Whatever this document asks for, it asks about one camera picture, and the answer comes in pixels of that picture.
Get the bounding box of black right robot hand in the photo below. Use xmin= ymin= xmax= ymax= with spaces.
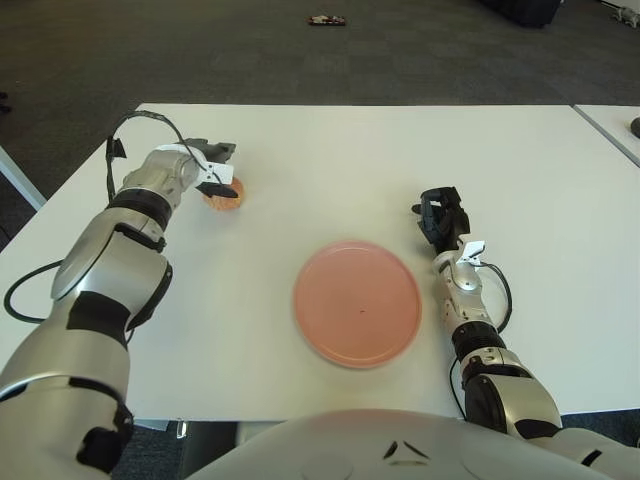
xmin=411 ymin=186 xmax=472 ymax=257

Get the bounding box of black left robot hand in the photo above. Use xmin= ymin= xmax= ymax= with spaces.
xmin=182 ymin=138 xmax=241 ymax=199

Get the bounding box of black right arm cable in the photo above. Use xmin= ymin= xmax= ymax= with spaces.
xmin=448 ymin=262 xmax=514 ymax=416

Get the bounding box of white wrist connector block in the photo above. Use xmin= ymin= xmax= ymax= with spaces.
xmin=460 ymin=240 xmax=487 ymax=265
xmin=197 ymin=159 xmax=236 ymax=187

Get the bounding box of grey toy robot dog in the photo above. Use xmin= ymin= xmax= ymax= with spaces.
xmin=609 ymin=5 xmax=640 ymax=26

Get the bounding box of white right wrist connector block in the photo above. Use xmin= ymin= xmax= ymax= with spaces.
xmin=460 ymin=240 xmax=487 ymax=265

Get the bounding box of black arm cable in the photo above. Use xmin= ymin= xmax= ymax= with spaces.
xmin=448 ymin=262 xmax=514 ymax=416
xmin=3 ymin=110 xmax=221 ymax=321

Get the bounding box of pink round plate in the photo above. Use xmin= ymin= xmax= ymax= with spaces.
xmin=292 ymin=240 xmax=423 ymax=370

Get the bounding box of white left wrist connector block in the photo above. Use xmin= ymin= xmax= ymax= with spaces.
xmin=197 ymin=159 xmax=236 ymax=187

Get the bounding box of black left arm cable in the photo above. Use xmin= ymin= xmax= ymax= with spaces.
xmin=3 ymin=110 xmax=221 ymax=321

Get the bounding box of black bag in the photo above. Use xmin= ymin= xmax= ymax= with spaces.
xmin=479 ymin=0 xmax=559 ymax=29

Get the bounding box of red yellow apple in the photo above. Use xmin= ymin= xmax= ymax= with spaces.
xmin=202 ymin=178 xmax=247 ymax=214

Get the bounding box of silver robot torso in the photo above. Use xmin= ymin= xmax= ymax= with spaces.
xmin=184 ymin=408 xmax=601 ymax=480

